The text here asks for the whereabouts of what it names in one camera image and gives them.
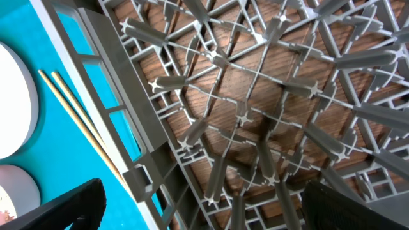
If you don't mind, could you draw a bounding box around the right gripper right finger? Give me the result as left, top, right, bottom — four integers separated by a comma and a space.
302, 181, 407, 230

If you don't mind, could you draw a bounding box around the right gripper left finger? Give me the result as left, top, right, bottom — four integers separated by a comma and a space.
1, 178, 107, 230

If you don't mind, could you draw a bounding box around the pink bowl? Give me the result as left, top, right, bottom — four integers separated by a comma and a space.
1, 165, 41, 225

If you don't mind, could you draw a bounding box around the grey dishwasher rack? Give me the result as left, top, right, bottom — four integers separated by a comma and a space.
31, 0, 408, 229

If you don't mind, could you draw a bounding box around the teal serving tray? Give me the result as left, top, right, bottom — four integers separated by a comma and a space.
1, 0, 148, 229

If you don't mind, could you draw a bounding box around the wooden chopstick right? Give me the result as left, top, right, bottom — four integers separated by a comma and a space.
51, 72, 107, 151

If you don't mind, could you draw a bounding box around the wooden chopstick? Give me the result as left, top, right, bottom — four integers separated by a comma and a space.
51, 72, 107, 151
38, 70, 128, 192

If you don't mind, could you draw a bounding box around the white round plate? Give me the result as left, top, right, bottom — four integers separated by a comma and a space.
1, 43, 39, 158

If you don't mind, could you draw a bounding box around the wooden chopstick left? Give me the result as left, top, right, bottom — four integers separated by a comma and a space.
38, 70, 128, 192

